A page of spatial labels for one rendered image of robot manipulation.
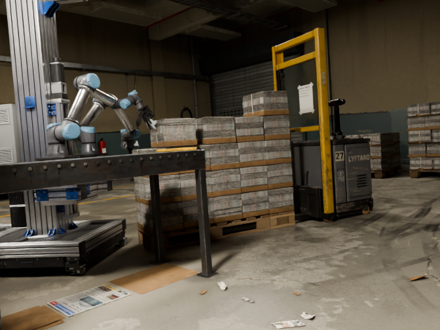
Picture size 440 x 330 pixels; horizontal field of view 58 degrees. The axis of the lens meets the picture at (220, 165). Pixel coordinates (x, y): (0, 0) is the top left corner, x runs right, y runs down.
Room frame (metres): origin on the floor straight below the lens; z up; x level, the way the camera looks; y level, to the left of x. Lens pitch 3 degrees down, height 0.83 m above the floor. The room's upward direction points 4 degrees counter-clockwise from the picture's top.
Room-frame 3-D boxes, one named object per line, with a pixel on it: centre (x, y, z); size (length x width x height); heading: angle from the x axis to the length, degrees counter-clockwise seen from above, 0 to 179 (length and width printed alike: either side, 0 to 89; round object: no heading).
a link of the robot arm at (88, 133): (3.34, 1.09, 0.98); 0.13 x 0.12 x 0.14; 56
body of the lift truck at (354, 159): (4.30, -1.19, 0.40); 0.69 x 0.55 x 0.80; 27
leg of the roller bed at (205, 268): (2.51, 0.13, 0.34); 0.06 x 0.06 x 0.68; 45
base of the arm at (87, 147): (3.33, 1.08, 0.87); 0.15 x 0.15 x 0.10
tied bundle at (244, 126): (3.79, -0.21, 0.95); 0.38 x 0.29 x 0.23; 26
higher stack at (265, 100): (3.93, -0.48, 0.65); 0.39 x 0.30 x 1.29; 27
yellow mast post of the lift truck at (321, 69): (3.83, -1.02, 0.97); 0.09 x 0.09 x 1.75; 27
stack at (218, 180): (3.59, 0.17, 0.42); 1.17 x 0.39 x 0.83; 117
